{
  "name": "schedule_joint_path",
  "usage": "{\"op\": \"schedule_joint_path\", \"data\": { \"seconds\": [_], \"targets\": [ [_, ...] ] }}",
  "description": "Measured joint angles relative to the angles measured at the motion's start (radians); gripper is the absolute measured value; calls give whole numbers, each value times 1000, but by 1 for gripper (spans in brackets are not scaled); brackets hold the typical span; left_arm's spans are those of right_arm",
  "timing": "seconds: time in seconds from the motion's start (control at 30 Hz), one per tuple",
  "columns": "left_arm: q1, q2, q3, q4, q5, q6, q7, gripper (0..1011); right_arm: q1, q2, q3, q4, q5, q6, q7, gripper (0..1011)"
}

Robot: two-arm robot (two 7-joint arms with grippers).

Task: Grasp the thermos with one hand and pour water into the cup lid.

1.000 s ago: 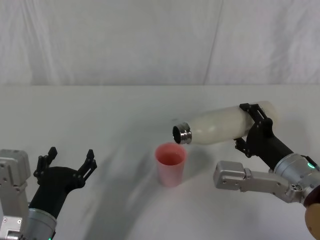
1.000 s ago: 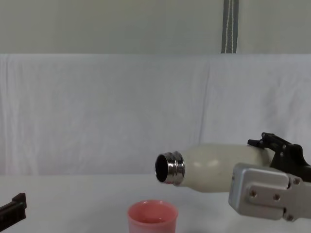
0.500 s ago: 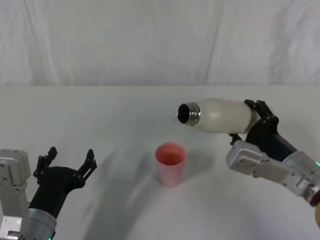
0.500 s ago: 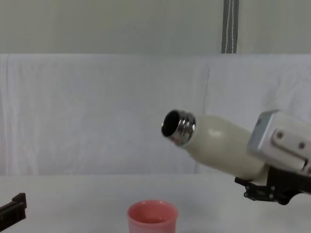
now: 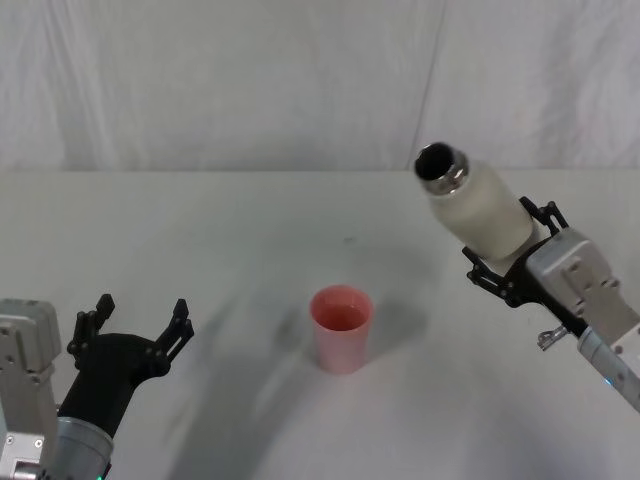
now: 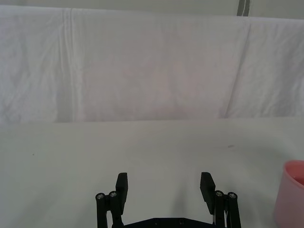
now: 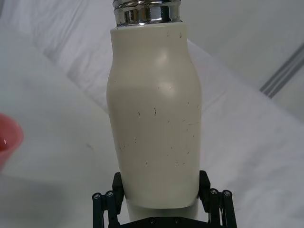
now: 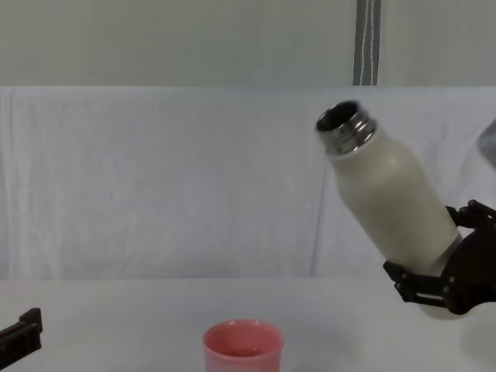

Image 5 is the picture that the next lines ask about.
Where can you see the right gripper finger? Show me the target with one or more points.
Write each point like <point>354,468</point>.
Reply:
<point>487,280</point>
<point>547,217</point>

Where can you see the white table cloth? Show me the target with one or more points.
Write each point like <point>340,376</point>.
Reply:
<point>240,240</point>

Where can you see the pink plastic cup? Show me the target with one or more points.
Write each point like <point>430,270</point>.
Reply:
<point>341,345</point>

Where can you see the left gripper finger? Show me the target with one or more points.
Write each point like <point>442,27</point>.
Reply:
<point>89,322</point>
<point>175,332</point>

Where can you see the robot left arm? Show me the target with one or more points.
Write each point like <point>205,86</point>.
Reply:
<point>27,380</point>

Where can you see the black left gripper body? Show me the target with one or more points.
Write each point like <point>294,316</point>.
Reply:
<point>107,370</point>

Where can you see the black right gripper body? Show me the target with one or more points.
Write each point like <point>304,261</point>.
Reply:
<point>522,285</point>

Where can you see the cream vacuum bottle steel neck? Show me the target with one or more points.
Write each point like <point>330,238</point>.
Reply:
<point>480,210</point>

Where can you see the white curtain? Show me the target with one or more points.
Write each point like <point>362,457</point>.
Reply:
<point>250,80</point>

